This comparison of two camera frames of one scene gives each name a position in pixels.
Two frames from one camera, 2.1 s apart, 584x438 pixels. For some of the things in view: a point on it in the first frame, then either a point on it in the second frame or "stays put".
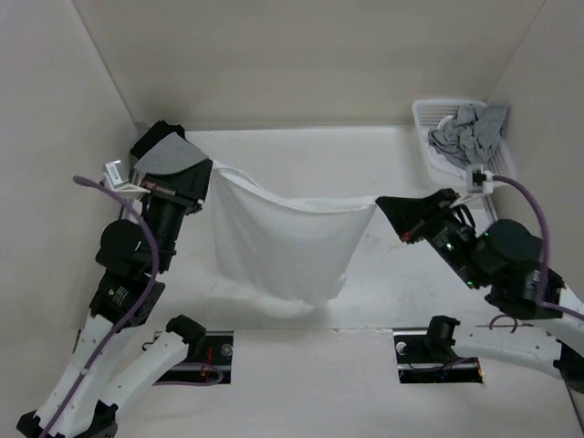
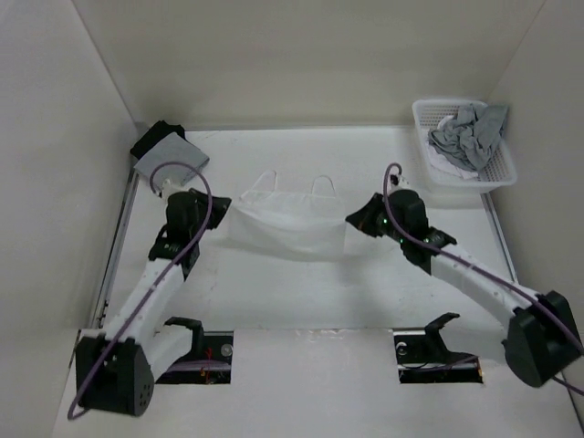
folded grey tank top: [170, 154] stays put
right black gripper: [408, 214] → [363, 218]
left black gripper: [192, 184] → [220, 206]
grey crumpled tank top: [470, 135] stays put
